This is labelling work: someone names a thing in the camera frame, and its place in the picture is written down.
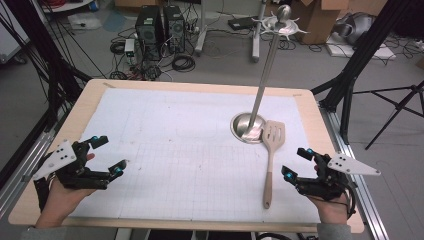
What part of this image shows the aluminium rail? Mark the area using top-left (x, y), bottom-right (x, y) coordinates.
top-left (318, 103), bottom-right (389, 240)
top-left (0, 129), bottom-right (56, 218)

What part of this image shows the black computer tower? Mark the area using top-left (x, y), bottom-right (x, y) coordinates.
top-left (134, 5), bottom-right (164, 62)
top-left (162, 4), bottom-right (186, 54)

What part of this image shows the white power adapter box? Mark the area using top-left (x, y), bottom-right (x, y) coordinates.
top-left (124, 38), bottom-right (136, 58)

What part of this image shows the white grid mat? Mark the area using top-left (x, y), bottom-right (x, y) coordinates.
top-left (68, 87), bottom-right (322, 224)

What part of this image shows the black metal frame post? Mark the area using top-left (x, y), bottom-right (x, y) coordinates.
top-left (311, 0), bottom-right (416, 144)
top-left (0, 0), bottom-right (93, 131)

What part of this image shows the grey rounded appliance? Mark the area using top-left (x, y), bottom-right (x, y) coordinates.
top-left (334, 12), bottom-right (376, 46)

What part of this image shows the person's left hand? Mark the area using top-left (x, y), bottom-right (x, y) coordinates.
top-left (35, 152), bottom-right (98, 229)

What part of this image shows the black wrist strap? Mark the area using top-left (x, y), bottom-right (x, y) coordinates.
top-left (33, 177), bottom-right (51, 213)

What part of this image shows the coil of black cable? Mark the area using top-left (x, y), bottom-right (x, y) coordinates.
top-left (171, 54), bottom-right (196, 73)

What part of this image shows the white stand leg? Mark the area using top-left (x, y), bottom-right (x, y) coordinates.
top-left (194, 0), bottom-right (209, 56)
top-left (251, 0), bottom-right (268, 63)

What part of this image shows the beige slotted spatula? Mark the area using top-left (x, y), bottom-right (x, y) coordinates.
top-left (261, 119), bottom-right (287, 210)

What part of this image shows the black tripod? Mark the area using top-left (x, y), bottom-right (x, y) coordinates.
top-left (353, 79), bottom-right (424, 151)

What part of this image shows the white flat board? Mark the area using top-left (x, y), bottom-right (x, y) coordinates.
top-left (325, 33), bottom-right (398, 61)

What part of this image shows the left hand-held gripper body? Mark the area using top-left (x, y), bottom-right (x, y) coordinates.
top-left (32, 139), bottom-right (113, 191)

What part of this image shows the cardboard box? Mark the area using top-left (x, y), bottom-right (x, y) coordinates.
top-left (291, 0), bottom-right (349, 45)

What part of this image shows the person's right hand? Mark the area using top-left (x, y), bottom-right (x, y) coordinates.
top-left (308, 193), bottom-right (351, 225)

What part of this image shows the black flat box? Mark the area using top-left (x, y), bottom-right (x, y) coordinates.
top-left (227, 15), bottom-right (259, 31)

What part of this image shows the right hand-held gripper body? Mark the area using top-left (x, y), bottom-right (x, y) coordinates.
top-left (294, 152), bottom-right (382, 202)

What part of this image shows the metal utensil stand rack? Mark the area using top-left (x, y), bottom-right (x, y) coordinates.
top-left (229, 4), bottom-right (309, 145)

